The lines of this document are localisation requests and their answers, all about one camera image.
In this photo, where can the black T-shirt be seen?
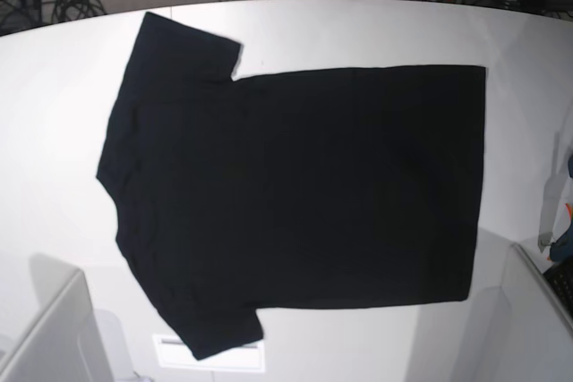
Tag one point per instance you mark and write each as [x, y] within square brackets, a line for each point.
[330, 189]

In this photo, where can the grey partition panel left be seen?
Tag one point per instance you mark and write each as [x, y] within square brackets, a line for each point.
[62, 342]

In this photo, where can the grey partition panel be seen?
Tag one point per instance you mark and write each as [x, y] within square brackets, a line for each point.
[539, 342]
[62, 342]

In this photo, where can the blue orange object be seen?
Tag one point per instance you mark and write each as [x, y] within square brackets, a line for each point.
[561, 249]

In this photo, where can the black keyboard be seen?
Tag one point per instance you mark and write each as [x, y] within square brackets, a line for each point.
[559, 278]

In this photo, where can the grey partition panel right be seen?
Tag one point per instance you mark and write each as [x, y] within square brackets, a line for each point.
[539, 342]

